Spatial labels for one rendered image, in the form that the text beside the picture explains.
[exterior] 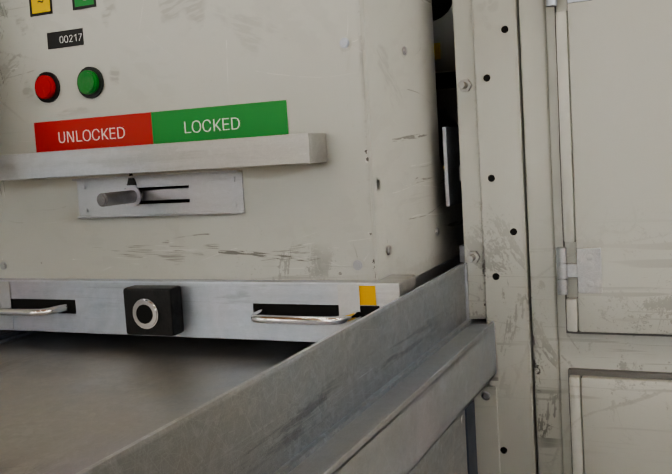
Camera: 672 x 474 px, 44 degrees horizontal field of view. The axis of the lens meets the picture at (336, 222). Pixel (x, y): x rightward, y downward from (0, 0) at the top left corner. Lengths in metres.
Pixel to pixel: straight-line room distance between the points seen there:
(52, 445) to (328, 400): 0.21
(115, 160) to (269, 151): 0.18
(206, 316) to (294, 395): 0.32
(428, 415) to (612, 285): 0.27
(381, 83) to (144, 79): 0.25
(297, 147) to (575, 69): 0.31
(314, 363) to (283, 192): 0.27
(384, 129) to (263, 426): 0.38
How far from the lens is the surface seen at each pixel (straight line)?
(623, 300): 0.91
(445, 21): 1.61
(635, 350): 0.95
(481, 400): 0.99
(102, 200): 0.88
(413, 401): 0.70
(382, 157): 0.81
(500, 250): 0.95
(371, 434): 0.61
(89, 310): 0.97
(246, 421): 0.52
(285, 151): 0.78
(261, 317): 0.80
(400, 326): 0.76
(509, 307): 0.96
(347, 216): 0.80
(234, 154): 0.80
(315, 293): 0.81
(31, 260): 1.03
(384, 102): 0.83
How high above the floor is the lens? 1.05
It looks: 5 degrees down
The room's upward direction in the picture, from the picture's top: 4 degrees counter-clockwise
